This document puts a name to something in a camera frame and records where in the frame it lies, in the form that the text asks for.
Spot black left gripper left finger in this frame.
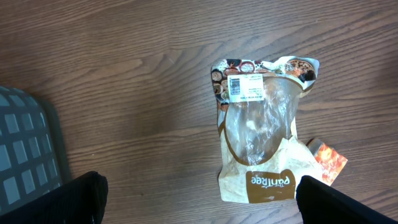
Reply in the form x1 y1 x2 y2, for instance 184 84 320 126
1 171 108 224

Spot grey plastic mesh basket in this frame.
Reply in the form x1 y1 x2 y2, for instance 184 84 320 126
1 86 72 215

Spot orange tissue pack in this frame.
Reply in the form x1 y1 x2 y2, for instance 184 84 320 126
307 138 348 186

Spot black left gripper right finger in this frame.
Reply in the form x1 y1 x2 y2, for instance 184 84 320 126
296 175 397 224

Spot clear snack pouch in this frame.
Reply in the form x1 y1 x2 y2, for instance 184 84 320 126
211 56 322 203

